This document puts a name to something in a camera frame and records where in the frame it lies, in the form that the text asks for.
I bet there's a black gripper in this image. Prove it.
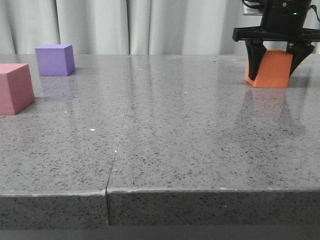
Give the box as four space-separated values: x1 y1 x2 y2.
232 0 320 81

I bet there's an orange foam cube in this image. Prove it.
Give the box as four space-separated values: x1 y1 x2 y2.
245 49 293 88

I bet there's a grey curtain backdrop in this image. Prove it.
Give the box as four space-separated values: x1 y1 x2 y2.
0 0 320 56

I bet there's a purple foam cube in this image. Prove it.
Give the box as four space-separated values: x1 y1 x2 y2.
35 44 76 77

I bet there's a pink foam cube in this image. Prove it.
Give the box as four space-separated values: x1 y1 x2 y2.
0 63 35 116

